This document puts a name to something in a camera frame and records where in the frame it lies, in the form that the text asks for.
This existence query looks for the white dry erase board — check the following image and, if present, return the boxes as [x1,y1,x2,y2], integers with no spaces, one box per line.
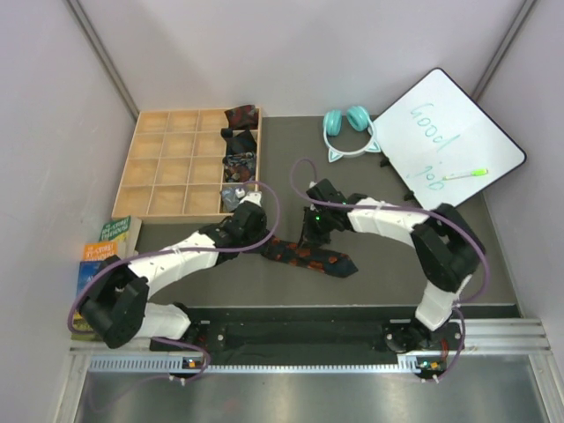
[375,68,527,210]

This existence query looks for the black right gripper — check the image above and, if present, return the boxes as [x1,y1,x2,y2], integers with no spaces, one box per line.
[298,206,335,251]

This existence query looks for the wooden compartment tray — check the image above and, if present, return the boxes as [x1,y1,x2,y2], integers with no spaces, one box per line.
[110,107,263,224]

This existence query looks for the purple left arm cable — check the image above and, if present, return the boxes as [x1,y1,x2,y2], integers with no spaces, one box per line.
[65,179,282,380]

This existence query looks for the grey blue rolled tie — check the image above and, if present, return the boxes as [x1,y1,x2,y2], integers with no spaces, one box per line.
[220,184,247,213]

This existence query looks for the dark blue rolled tie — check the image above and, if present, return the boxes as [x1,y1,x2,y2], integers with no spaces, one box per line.
[220,128,257,156]

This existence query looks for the orange paperback book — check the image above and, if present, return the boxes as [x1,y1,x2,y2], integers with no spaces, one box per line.
[82,241,127,262]

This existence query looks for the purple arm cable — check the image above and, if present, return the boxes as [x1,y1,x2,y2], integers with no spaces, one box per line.
[291,158,493,380]
[65,179,282,380]

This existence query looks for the blue Animal Farm book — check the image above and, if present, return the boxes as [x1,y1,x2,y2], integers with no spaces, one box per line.
[70,261,102,342]

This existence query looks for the teal cat ear headphones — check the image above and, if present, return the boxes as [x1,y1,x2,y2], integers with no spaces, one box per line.
[323,106,382,163]

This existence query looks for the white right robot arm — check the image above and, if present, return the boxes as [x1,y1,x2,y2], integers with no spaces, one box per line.
[306,179,486,349]

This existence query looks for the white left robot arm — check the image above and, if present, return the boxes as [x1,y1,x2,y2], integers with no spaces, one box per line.
[74,191,267,350]

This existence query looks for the green paperback book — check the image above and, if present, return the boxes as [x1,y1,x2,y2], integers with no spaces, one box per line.
[99,215,142,242]

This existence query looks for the slotted cable duct rail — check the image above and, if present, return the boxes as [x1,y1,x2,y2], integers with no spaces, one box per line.
[88,355,446,375]

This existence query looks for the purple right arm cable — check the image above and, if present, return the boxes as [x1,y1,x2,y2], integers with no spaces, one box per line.
[291,158,493,380]

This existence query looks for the dark red rolled tie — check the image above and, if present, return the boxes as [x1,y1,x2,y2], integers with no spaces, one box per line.
[225,105,260,130]

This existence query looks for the green marker pen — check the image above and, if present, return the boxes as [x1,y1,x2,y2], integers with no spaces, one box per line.
[442,168,488,181]

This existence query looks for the multicolour paisley rolled tie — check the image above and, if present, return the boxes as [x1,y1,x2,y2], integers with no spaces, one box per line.
[222,152,256,183]

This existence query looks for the black orange floral tie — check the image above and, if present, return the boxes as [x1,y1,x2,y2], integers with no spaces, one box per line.
[260,237,358,278]

